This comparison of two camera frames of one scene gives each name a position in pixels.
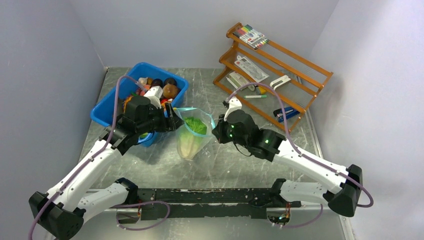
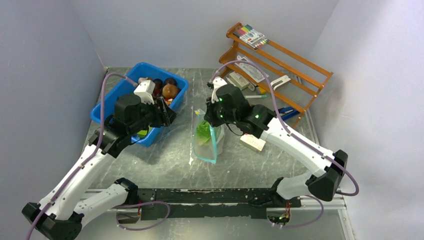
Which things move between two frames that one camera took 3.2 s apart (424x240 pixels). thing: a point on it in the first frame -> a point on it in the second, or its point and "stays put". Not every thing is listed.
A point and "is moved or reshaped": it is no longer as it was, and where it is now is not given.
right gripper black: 218,131 -> 209,115
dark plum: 170,80 stays put
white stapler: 280,82 stays put
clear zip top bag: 195,131 -> 208,140
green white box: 237,80 stays put
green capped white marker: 255,96 stays put
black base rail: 248,203 stays put
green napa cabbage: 190,139 is moved or reshaped
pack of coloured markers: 254,39 stays put
